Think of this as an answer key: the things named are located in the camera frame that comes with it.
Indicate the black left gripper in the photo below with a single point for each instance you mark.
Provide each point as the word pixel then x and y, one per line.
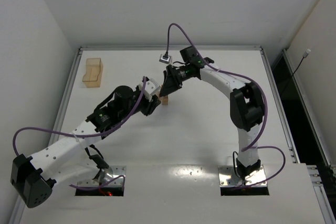
pixel 150 106

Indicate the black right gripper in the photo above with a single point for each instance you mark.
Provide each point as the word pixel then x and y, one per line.
pixel 174 77

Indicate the wooden cube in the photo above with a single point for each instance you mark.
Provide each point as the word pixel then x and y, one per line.
pixel 164 100

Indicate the translucent amber plastic box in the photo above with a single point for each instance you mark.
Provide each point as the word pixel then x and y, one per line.
pixel 93 75

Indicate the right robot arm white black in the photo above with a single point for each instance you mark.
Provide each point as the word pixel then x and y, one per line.
pixel 246 103

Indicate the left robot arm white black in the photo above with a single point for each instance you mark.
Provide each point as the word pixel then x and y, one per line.
pixel 32 176

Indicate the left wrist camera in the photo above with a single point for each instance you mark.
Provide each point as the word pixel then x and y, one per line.
pixel 151 88

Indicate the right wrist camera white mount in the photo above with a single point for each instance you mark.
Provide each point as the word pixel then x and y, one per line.
pixel 165 58

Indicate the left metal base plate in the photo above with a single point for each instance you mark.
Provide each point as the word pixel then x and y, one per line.
pixel 109 177

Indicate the metal base plate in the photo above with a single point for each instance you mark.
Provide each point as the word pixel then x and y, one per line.
pixel 109 177
pixel 228 178

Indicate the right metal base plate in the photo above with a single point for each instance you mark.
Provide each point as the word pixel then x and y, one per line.
pixel 228 178

